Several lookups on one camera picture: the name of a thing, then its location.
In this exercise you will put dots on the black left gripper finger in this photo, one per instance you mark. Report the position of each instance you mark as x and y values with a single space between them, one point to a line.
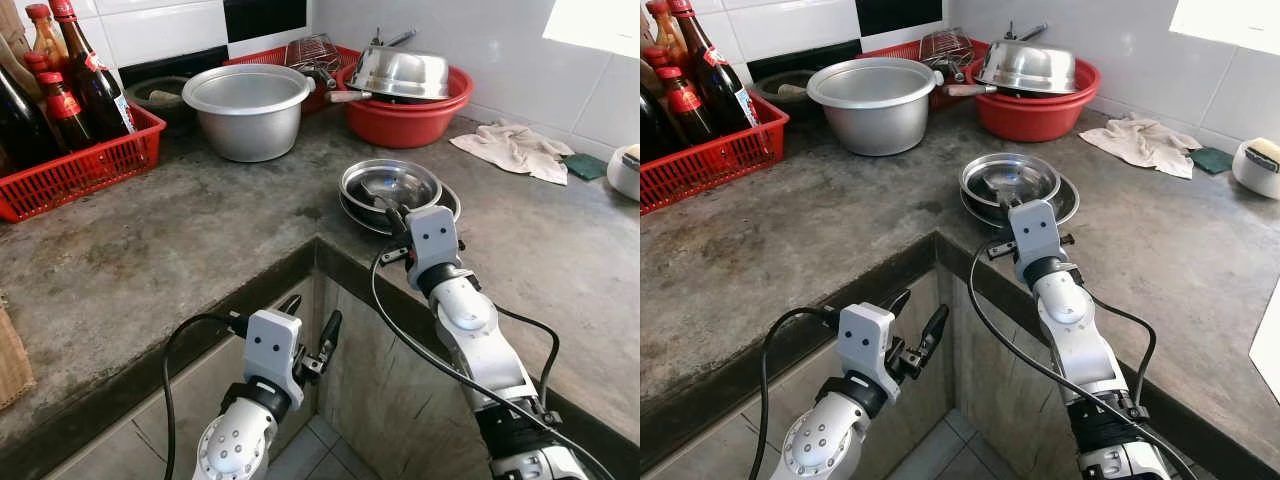
899 301
289 305
330 335
935 330

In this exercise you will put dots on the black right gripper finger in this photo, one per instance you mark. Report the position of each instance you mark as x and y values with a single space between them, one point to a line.
398 222
1009 205

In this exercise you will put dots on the deep steel plate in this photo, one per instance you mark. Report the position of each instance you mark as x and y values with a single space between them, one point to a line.
1000 172
375 180

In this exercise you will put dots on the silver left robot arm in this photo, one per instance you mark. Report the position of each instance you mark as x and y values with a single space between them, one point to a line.
232 450
820 445

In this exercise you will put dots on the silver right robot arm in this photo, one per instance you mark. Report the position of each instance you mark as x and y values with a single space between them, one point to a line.
465 310
1065 305

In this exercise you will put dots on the red plastic basin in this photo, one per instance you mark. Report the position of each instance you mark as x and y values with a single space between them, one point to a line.
405 125
1035 120

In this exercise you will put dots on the white dish cloth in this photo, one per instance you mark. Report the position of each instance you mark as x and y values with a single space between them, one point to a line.
1140 145
515 150

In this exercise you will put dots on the large steel mixing bowl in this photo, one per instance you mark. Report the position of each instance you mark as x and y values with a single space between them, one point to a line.
1028 67
400 72

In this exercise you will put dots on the aluminium cooking pot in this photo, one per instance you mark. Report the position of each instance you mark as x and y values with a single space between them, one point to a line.
875 115
248 120

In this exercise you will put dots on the green scouring pad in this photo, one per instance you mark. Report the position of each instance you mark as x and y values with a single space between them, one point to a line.
585 167
1212 161

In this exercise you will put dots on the red dish rack basket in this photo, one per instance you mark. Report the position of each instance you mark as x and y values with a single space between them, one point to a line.
890 50
262 55

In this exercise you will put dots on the red plastic bottle basket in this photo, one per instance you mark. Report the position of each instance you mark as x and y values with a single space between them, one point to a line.
715 160
80 175

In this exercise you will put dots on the white ceramic bowl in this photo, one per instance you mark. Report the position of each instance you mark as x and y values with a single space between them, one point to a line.
628 175
1258 175

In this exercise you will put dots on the yellow sponge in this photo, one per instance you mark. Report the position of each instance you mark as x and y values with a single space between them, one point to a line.
1265 148

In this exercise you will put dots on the large dark bottle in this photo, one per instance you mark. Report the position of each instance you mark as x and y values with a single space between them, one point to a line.
652 125
20 125

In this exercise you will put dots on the bright window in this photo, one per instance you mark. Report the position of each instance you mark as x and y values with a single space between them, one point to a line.
595 25
1230 22

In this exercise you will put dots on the tall dark bottle red cap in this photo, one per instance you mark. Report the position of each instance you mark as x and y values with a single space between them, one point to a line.
722 85
95 90

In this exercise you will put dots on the woven wicker basket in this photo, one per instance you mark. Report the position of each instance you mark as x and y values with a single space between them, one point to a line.
12 360

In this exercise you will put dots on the small dark bottle red label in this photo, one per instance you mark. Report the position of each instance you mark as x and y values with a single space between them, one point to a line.
688 105
65 115

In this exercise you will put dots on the amber sauce bottle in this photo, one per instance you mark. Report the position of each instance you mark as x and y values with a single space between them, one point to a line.
665 30
48 40

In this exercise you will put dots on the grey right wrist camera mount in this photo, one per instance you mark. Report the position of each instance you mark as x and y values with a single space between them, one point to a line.
435 245
1035 240

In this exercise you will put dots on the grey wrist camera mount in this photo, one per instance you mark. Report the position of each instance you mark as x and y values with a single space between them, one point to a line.
1035 240
866 345
272 350
435 245

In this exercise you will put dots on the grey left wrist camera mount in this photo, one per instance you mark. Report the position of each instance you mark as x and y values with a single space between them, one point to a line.
866 345
272 350

